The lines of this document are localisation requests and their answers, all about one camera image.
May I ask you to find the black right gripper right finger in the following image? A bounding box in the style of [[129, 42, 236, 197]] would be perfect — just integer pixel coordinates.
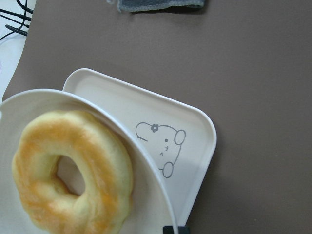
[[178, 226, 190, 234]]

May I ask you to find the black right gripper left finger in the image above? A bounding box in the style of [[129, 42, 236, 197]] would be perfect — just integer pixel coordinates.
[[163, 226, 174, 234]]

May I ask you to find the white round plate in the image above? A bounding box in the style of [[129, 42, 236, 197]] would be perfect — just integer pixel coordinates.
[[0, 89, 178, 234]]

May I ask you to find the yellow glazed donut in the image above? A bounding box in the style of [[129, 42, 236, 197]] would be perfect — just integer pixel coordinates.
[[12, 111, 133, 234]]

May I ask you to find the cream tray with bunny drawing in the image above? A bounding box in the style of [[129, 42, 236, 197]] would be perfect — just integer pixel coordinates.
[[63, 68, 217, 227]]

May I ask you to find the dark grey cloth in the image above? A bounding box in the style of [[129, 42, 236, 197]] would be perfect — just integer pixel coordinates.
[[117, 0, 205, 12]]

